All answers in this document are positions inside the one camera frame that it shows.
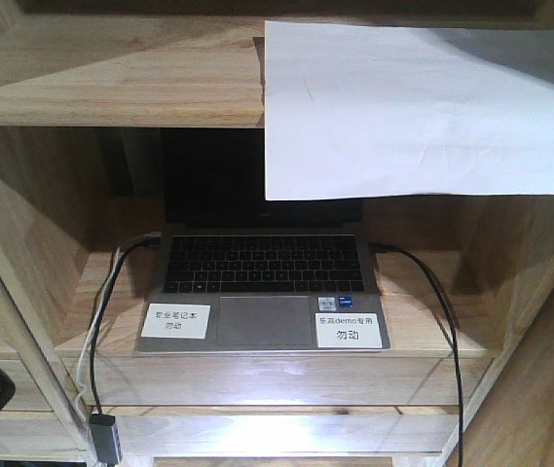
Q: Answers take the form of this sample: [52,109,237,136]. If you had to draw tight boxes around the white paper sheets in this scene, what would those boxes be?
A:
[265,21,554,200]

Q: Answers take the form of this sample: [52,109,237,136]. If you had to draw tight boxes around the grey usb hub adapter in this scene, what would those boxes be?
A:
[89,413,123,466]

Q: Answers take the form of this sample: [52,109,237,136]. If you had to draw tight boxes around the white label left palmrest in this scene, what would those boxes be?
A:
[141,304,210,340]

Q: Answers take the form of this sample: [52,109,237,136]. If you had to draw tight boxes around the white label palmrest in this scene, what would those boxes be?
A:
[141,304,210,340]
[314,312,384,349]

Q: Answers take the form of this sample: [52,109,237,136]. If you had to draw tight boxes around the grey open laptop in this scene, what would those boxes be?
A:
[137,128,389,353]

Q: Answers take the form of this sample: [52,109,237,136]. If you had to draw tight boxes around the white label right palmrest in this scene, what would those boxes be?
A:
[314,312,384,349]

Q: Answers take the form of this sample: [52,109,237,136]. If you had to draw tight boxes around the light wooden shelf unit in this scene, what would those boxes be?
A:
[0,1,554,466]

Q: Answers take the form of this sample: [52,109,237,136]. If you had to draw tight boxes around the white cable left of laptop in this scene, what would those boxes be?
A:
[74,232,162,463]

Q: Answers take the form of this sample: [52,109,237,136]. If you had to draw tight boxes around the black cable left of laptop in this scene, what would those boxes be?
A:
[89,237,162,413]

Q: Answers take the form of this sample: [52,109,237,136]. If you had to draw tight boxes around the black cable of laptop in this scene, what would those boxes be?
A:
[367,241,465,467]
[89,237,162,413]

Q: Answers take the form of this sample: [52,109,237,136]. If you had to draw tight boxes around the black cable right of laptop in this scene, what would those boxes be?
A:
[367,241,465,467]

